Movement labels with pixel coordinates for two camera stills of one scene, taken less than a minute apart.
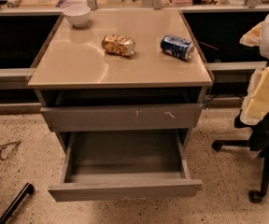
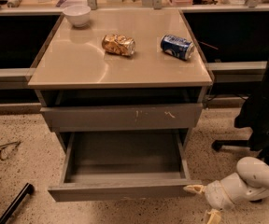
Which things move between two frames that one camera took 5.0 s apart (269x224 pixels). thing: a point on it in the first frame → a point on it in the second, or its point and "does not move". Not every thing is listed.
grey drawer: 106,165 does not move
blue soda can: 176,47 does not move
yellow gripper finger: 252,37 → 195,189
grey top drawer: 121,119 does not move
